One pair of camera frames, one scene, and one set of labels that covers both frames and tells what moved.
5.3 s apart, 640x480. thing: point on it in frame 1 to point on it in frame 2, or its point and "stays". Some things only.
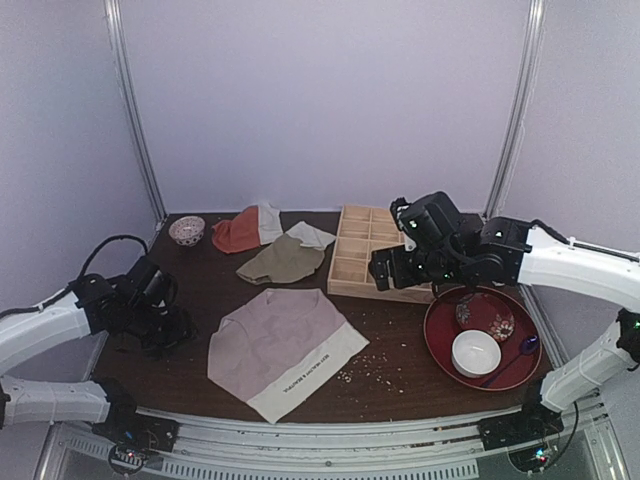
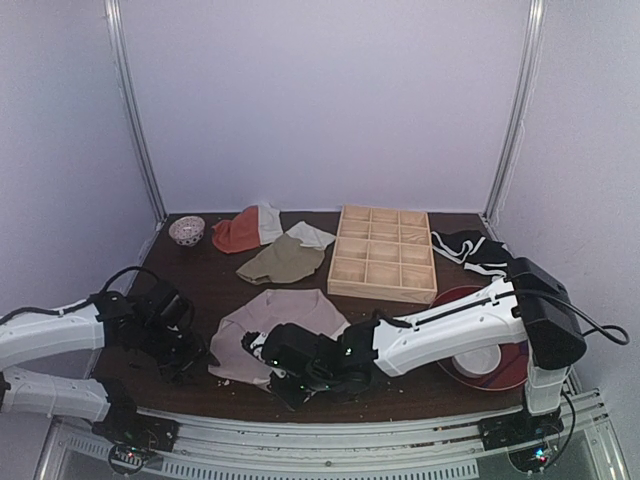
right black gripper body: x=382 y=268 to x=270 y=355
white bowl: x=475 y=353 stays
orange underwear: x=251 y=228 stays
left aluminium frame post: x=133 y=112 stays
